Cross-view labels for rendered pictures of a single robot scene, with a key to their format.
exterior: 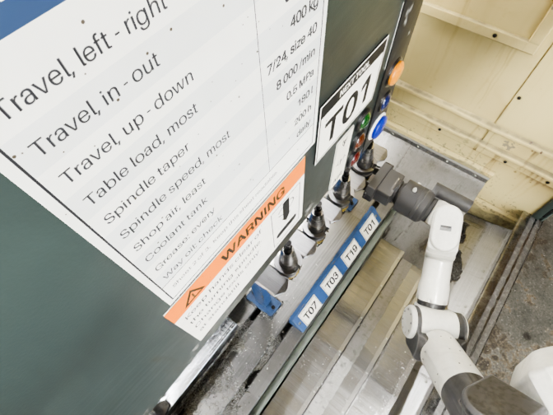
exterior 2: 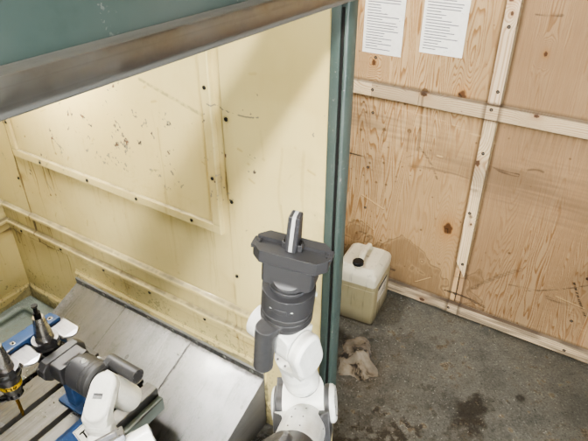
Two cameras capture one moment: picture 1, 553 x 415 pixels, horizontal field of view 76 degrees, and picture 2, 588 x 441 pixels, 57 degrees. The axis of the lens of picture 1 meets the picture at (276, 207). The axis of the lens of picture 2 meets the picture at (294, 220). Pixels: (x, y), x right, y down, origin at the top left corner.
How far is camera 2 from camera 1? 0.89 m
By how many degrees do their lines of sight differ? 30
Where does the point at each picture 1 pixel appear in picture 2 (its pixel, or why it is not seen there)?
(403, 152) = (182, 351)
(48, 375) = not seen: outside the picture
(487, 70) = (206, 252)
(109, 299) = not seen: outside the picture
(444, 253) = (94, 424)
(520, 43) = (208, 225)
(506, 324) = not seen: outside the picture
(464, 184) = (242, 382)
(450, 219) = (102, 386)
